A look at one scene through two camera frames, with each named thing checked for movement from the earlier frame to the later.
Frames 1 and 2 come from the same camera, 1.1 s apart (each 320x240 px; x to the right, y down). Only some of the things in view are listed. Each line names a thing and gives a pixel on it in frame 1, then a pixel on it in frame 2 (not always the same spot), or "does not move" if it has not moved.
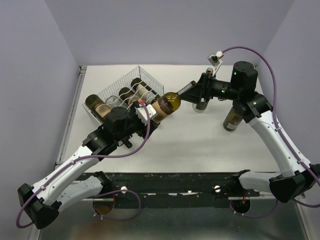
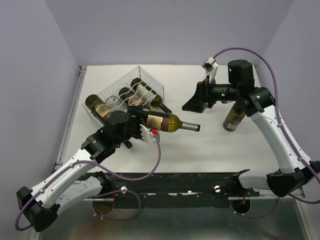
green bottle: x=232 y=120 does not move
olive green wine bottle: x=167 y=104 to x=169 y=123
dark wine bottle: x=144 y=90 does not move
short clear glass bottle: x=113 y=101 does not move
